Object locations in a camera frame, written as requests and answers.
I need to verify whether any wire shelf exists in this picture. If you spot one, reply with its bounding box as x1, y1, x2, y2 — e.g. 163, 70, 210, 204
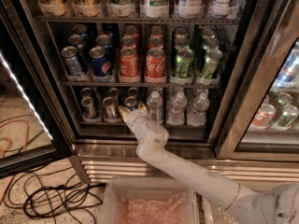
63, 81, 219, 89
36, 16, 240, 25

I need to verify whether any red coca-cola can front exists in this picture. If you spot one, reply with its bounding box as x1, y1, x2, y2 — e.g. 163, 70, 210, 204
146, 48, 165, 78

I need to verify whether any steel fridge base grille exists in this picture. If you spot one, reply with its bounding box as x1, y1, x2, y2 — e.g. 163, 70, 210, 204
72, 144, 299, 191

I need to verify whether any water bottle front right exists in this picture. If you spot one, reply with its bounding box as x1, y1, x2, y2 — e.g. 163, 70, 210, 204
188, 92, 209, 127

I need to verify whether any water bottle front left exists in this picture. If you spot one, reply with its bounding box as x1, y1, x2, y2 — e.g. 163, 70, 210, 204
147, 91, 164, 123

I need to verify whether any upper wire shelf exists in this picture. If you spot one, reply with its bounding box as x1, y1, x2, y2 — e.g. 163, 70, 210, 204
36, 16, 240, 25

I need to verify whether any middle wire shelf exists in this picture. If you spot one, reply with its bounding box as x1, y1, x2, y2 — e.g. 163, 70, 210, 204
63, 81, 219, 89

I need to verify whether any open fridge glass door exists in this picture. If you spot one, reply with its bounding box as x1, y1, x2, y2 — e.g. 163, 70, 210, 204
0, 6, 71, 178

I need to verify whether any water bottle front middle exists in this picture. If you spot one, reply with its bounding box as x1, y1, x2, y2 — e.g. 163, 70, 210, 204
167, 91, 187, 125

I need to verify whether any orange cable on floor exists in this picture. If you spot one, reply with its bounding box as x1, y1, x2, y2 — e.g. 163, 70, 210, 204
0, 118, 31, 205

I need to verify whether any diet pepsi can front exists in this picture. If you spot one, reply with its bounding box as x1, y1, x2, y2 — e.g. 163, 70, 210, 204
61, 46, 85, 77

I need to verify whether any green soda can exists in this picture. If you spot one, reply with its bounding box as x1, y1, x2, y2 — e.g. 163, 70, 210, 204
172, 49, 193, 78
200, 49, 223, 79

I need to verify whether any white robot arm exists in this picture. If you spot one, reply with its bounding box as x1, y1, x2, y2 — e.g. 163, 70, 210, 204
118, 104, 299, 224

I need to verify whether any green soda can front left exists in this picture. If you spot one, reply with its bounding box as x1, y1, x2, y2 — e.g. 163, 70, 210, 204
172, 49, 193, 78

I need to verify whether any green soda can front right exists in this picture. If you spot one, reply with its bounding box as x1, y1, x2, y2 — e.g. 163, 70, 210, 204
200, 49, 223, 79

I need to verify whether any water bottle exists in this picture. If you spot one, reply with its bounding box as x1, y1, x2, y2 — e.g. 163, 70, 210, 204
147, 91, 164, 123
167, 91, 187, 125
188, 92, 209, 127

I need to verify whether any blue pepsi can front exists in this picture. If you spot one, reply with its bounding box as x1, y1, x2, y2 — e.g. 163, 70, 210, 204
89, 47, 112, 77

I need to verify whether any clear plastic bin pink wrap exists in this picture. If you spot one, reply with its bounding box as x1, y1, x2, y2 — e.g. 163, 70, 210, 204
100, 176, 200, 224

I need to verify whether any black cable on floor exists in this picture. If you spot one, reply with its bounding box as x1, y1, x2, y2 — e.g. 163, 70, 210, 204
3, 161, 106, 224

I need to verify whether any redbull can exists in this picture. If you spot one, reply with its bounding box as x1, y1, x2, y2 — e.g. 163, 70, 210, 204
81, 96, 99, 119
103, 97, 119, 120
124, 96, 138, 110

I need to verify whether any orange soda can front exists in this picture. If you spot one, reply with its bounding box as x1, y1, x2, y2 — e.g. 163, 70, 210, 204
120, 48, 139, 77

